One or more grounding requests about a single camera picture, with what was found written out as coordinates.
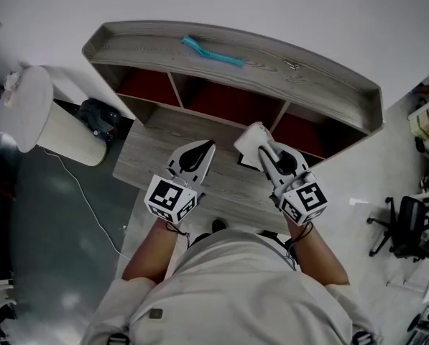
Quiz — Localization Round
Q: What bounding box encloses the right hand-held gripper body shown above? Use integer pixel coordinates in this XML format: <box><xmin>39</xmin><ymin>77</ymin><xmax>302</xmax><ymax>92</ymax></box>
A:
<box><xmin>270</xmin><ymin>148</ymin><xmax>329</xmax><ymax>228</ymax></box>

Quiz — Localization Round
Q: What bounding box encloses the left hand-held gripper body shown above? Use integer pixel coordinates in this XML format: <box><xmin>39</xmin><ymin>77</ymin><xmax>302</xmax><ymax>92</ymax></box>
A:
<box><xmin>144</xmin><ymin>139</ymin><xmax>217</xmax><ymax>224</ymax></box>

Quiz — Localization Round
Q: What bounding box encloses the grey wooden shelf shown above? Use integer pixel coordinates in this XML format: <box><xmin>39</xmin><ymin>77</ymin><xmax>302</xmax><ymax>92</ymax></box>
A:
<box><xmin>81</xmin><ymin>20</ymin><xmax>385</xmax><ymax>162</ymax></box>

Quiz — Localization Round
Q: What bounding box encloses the person's left forearm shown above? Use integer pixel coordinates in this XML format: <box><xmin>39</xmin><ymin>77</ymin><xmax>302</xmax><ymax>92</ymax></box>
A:
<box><xmin>121</xmin><ymin>216</ymin><xmax>190</xmax><ymax>285</ymax></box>

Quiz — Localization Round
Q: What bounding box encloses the person's right forearm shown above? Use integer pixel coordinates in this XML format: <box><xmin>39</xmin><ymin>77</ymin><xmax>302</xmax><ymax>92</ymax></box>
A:
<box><xmin>283</xmin><ymin>218</ymin><xmax>351</xmax><ymax>287</ymax></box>

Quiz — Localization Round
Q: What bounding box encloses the black and white card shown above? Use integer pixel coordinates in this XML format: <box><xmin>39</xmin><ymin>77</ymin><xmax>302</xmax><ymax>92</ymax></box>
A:
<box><xmin>236</xmin><ymin>152</ymin><xmax>264</xmax><ymax>173</ymax></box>

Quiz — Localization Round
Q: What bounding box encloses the black office chair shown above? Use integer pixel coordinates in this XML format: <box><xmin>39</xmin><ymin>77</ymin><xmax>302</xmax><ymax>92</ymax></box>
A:
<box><xmin>366</xmin><ymin>195</ymin><xmax>429</xmax><ymax>265</ymax></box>

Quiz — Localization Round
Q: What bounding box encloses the black backpack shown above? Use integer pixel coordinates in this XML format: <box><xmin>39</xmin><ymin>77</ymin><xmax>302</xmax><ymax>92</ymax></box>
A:
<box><xmin>77</xmin><ymin>98</ymin><xmax>124</xmax><ymax>143</ymax></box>

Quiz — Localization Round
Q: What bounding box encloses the person's beige shirt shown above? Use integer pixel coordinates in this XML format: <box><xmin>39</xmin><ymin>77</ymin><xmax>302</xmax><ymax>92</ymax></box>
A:
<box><xmin>80</xmin><ymin>227</ymin><xmax>384</xmax><ymax>345</ymax></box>

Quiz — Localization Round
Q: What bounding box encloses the white desk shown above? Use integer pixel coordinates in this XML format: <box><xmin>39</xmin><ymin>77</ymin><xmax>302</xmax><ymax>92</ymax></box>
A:
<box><xmin>385</xmin><ymin>262</ymin><xmax>429</xmax><ymax>303</ymax></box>

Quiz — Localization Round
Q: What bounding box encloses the white storage rack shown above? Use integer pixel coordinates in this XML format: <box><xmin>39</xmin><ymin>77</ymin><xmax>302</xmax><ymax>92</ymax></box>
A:
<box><xmin>407</xmin><ymin>73</ymin><xmax>429</xmax><ymax>155</ymax></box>

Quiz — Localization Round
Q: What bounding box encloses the white round side table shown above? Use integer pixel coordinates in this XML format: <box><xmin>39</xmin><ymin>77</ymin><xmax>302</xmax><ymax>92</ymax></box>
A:
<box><xmin>0</xmin><ymin>64</ymin><xmax>109</xmax><ymax>167</ymax></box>

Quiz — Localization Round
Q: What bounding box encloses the white floor cable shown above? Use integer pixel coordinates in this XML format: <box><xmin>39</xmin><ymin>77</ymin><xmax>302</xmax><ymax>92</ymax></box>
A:
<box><xmin>42</xmin><ymin>147</ymin><xmax>133</xmax><ymax>262</ymax></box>

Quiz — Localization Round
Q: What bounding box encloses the teal coiled cable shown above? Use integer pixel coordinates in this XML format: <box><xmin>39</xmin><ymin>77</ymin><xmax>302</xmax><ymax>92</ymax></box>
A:
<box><xmin>180</xmin><ymin>34</ymin><xmax>244</xmax><ymax>68</ymax></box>

